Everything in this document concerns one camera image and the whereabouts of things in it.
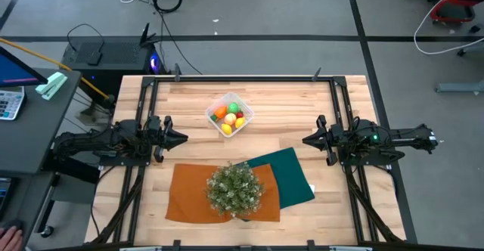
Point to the yellow toy lemon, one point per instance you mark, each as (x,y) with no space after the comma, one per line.
(239,123)
(226,129)

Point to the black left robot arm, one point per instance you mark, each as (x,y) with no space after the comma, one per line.
(87,143)

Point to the clear plastic tupperware container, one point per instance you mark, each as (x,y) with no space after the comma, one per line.
(216,109)

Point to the artificial plant in black pot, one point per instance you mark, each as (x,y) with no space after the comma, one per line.
(234,188)

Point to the person's hand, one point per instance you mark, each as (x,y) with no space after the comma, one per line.
(9,240)

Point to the black aluminium table frame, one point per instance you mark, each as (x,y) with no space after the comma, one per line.
(246,79)

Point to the black computer tower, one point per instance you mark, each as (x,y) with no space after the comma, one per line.
(113,54)

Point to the green toy pear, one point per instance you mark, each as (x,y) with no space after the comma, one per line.
(233,108)

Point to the white paper card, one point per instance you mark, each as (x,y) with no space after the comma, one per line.
(312,189)

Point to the blue screen desk monitor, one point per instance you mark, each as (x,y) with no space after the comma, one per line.
(15,71)

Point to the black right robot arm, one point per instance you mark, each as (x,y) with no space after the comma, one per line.
(404,135)

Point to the black computer mouse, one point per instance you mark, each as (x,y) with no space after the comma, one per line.
(13,224)

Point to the teal cloth napkin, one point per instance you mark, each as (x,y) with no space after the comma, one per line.
(291,179)

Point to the black frame clamp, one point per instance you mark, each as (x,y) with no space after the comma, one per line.
(311,245)
(315,76)
(177,73)
(176,245)

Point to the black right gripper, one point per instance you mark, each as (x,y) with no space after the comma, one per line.
(334,137)

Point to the grey office desk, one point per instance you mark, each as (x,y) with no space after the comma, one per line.
(38,130)

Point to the silver frame bracket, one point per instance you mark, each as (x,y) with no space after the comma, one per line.
(140,248)

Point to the orange toy carrot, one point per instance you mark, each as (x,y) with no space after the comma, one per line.
(220,112)

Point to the pink toy peach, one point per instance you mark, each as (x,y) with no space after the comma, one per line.
(230,119)

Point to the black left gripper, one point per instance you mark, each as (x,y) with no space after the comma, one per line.
(157,134)

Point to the mint green stapler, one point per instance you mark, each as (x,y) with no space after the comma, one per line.
(51,85)

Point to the grey desk calculator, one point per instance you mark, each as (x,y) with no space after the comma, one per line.
(11,103)

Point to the red toy strawberry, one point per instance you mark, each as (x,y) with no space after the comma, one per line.
(239,114)

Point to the grey chair base leg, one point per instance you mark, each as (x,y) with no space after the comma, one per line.
(459,87)

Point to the small black drive box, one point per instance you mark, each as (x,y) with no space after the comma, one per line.
(94,58)

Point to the orange cloth napkin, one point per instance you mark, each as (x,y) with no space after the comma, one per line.
(189,194)

